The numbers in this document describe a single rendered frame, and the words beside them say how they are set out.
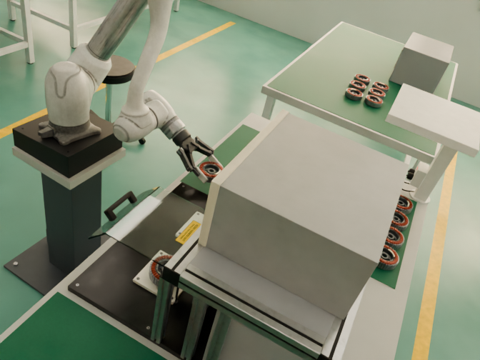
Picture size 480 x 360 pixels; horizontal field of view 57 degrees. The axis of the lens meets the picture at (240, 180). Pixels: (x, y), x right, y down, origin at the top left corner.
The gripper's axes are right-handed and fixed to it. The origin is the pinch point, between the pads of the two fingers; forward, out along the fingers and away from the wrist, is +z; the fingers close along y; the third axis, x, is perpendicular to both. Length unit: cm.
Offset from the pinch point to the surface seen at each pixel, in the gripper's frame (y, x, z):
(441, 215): -178, -14, 139
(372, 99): -143, 16, 32
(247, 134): -47.6, -8.3, -2.2
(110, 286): 64, -4, 7
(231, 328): 71, 38, 32
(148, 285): 58, 2, 15
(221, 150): -25.8, -10.0, -4.5
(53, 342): 86, -6, 8
